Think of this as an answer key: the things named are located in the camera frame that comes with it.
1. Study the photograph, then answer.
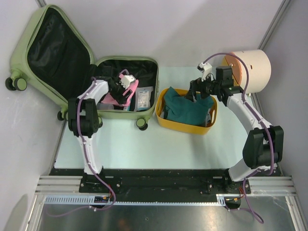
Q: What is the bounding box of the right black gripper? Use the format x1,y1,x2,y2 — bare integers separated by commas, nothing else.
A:
184,72,221,103

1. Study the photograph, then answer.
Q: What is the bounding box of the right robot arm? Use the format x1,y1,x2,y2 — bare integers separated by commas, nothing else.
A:
186,63,284,193

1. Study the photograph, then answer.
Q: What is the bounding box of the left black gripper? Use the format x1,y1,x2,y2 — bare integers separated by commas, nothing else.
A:
109,77,131,105

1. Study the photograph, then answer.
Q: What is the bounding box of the white cylindrical container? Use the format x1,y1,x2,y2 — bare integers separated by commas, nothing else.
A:
221,50,271,94

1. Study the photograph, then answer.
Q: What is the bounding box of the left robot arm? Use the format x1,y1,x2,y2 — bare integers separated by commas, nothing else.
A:
68,73,138,175

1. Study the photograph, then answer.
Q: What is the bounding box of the white slotted cable duct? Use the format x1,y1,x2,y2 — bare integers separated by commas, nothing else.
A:
44,194,241,206

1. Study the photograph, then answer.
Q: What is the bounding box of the right corner aluminium post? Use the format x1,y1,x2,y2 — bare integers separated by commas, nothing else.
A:
258,0,293,50

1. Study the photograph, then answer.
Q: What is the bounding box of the green hard-shell suitcase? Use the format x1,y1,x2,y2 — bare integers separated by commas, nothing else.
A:
5,5,159,122

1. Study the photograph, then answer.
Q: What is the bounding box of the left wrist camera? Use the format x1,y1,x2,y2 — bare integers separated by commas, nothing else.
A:
120,74,136,89

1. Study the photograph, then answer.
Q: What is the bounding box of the left corner aluminium post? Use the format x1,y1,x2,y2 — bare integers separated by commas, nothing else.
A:
35,0,47,7

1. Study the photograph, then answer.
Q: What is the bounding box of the yellow plastic basket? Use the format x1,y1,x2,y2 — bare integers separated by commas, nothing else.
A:
155,89,218,135

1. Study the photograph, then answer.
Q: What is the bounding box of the teal fabric garment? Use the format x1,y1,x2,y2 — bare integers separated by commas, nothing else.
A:
163,87,214,127

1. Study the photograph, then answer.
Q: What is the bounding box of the white labelled packet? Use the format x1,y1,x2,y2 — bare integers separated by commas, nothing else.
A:
134,87,153,111

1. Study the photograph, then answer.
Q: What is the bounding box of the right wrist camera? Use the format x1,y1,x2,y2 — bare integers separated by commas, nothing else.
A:
197,63,212,81

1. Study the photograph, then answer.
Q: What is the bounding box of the pink fabric garment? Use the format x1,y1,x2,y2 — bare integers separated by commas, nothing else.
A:
101,69,139,107

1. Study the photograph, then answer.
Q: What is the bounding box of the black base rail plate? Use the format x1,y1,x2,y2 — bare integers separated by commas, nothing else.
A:
50,168,278,202

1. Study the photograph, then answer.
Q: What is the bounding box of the corner aluminium post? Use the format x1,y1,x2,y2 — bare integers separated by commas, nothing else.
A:
35,0,47,7
258,0,293,50

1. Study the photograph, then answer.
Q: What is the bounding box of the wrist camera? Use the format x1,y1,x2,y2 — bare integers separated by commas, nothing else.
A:
197,63,212,81
120,74,136,89

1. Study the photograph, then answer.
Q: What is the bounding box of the clear plastic bottle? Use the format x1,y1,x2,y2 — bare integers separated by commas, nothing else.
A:
97,103,114,110

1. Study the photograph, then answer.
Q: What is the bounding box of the light blue denim garment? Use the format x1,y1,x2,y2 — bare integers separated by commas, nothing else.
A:
205,109,216,127

